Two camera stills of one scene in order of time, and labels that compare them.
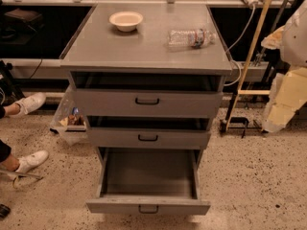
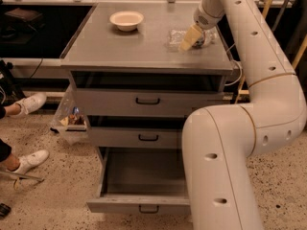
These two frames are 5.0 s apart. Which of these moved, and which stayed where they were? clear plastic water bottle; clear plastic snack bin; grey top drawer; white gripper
Moved: white gripper
Stayed: clear plastic water bottle; clear plastic snack bin; grey top drawer
